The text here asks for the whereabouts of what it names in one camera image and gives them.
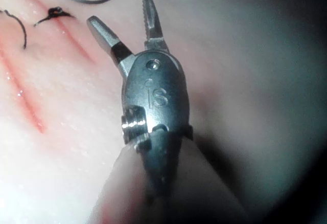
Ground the right arm needle driver jaw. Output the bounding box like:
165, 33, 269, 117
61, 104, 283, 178
142, 0, 170, 54
86, 15, 135, 78

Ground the right arm needle driver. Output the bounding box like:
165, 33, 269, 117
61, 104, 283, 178
120, 49, 194, 153

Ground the black thread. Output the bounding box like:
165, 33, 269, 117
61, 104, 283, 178
0, 9, 28, 50

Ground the black stitching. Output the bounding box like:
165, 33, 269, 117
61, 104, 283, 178
33, 6, 76, 27

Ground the tissue pad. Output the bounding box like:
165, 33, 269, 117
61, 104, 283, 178
0, 0, 327, 224

